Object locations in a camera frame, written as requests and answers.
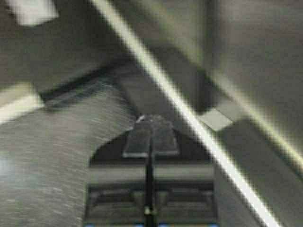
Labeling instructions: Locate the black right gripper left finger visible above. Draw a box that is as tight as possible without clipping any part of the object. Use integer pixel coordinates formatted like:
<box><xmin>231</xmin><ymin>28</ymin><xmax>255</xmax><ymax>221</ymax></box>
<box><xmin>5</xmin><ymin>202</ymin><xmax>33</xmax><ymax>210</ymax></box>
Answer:
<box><xmin>84</xmin><ymin>115</ymin><xmax>150</xmax><ymax>227</ymax></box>

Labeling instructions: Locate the steel side elevator handrail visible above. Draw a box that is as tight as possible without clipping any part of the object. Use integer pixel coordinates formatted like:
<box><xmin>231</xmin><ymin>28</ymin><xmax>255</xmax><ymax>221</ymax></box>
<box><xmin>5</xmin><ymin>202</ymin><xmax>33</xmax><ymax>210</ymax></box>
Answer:
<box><xmin>91</xmin><ymin>0</ymin><xmax>283</xmax><ymax>227</ymax></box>

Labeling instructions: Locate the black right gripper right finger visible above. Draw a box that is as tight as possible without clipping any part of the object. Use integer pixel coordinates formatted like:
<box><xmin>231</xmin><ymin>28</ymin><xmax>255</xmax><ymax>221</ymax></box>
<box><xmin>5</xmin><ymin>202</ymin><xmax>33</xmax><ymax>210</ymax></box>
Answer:
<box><xmin>149</xmin><ymin>115</ymin><xmax>218</xmax><ymax>227</ymax></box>

